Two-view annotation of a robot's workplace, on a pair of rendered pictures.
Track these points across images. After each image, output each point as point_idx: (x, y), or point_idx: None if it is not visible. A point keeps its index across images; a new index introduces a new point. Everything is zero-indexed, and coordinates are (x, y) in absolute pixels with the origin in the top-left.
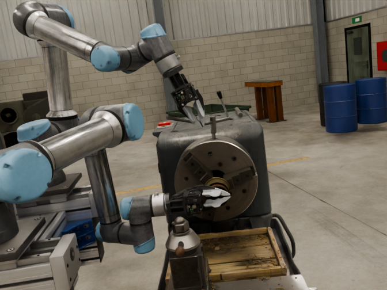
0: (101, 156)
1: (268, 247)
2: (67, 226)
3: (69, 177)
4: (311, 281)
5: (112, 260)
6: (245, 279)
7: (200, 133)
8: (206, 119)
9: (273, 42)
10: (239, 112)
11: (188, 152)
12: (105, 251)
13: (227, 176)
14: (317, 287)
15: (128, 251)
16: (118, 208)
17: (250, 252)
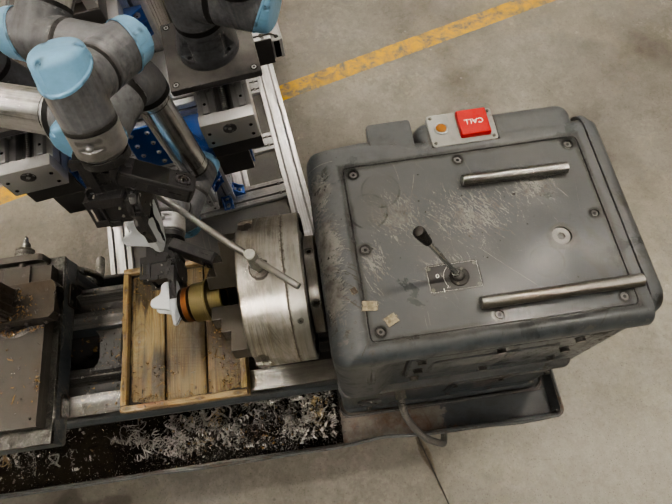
0: (141, 115)
1: (196, 391)
2: (185, 119)
3: (231, 67)
4: (603, 487)
5: (618, 121)
6: (41, 362)
7: (326, 230)
8: (494, 215)
9: None
10: (493, 298)
11: (246, 230)
12: (652, 97)
13: (228, 312)
14: (581, 495)
15: (659, 135)
16: (191, 169)
17: (187, 365)
